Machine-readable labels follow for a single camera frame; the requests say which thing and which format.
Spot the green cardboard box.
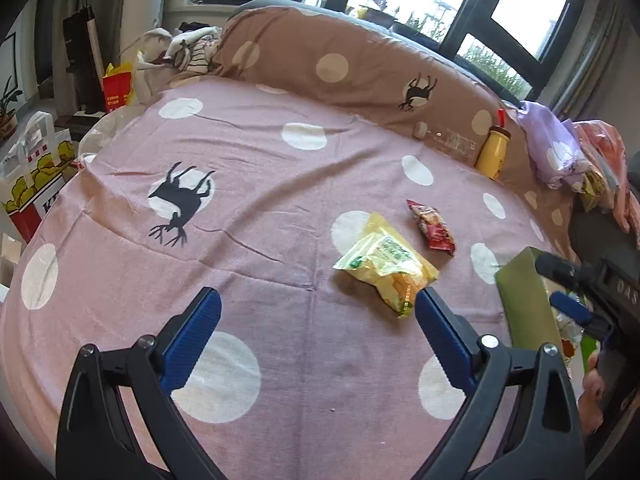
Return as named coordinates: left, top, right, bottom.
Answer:
left=495, top=247, right=598, bottom=373

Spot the yellow-green snack bag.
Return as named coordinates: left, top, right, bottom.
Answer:
left=333, top=212, right=439, bottom=318

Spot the person hand holding gripper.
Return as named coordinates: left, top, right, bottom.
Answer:
left=578, top=350, right=605, bottom=434

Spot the purple cloth bundle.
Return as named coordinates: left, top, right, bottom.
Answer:
left=518, top=101, right=590, bottom=193

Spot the yellow drink bottle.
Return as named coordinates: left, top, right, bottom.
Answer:
left=475, top=108, right=511, bottom=181

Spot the clear plastic water bottle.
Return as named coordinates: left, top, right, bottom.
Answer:
left=413, top=122, right=477, bottom=167

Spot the red small snack packet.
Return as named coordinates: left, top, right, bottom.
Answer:
left=406, top=200, right=456, bottom=257

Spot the pink polka-dot bed sheet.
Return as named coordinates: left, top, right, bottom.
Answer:
left=1, top=77, right=570, bottom=479

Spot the KFC paper bag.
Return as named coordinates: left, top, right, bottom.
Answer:
left=1, top=110, right=77, bottom=243

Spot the brown polka-dot pillow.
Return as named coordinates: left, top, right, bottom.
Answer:
left=209, top=5, right=532, bottom=162

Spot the red yellow paper bag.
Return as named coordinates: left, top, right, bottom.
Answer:
left=102, top=63, right=134, bottom=113

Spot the white striped clothing pile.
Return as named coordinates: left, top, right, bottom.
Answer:
left=119, top=26, right=222, bottom=105

